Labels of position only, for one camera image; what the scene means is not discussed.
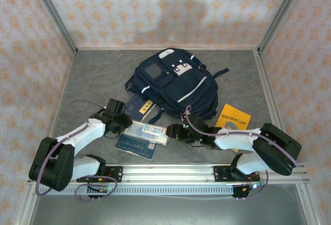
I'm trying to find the navy book with yellow label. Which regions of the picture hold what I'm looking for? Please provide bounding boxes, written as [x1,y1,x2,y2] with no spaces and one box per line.
[124,94,160,122]

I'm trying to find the clear plastic stationery pouch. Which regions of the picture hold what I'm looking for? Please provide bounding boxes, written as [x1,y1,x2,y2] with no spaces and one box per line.
[123,121,169,146]

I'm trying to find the navy booklet with QR codes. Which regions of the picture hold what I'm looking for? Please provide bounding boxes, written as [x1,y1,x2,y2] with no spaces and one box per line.
[115,133,158,161]

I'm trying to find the yellow picture book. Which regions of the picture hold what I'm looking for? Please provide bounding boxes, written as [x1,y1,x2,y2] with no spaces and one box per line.
[214,103,251,153]

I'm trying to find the navy blue student backpack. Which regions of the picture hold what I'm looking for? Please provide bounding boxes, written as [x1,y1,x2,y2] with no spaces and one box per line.
[125,48,230,125]

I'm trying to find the small green circuit board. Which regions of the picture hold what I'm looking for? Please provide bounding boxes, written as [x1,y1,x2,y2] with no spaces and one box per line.
[87,185,115,194]
[242,182,266,192]

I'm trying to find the grey metal sheet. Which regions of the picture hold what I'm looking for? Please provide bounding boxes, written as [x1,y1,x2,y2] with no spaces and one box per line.
[28,193,308,225]

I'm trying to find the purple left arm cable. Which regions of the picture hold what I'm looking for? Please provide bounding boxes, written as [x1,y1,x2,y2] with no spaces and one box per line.
[35,99,117,203]

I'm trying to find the aluminium mounting rail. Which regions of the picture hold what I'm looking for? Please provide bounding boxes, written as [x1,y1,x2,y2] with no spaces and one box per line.
[27,163,311,185]

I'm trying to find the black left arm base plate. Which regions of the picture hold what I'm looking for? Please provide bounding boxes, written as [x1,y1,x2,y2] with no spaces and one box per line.
[76,166,124,183]

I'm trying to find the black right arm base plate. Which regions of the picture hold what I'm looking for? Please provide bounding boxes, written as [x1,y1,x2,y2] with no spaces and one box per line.
[213,164,261,183]

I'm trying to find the grey slotted cable duct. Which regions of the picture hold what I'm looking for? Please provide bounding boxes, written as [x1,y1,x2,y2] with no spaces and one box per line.
[38,185,236,196]

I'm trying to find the aluminium frame post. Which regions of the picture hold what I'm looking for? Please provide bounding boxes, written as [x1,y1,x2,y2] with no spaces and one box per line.
[27,0,79,55]
[255,0,308,55]

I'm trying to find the aluminium frame leg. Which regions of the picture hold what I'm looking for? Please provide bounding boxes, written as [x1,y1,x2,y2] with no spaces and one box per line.
[296,183,318,225]
[14,183,39,225]

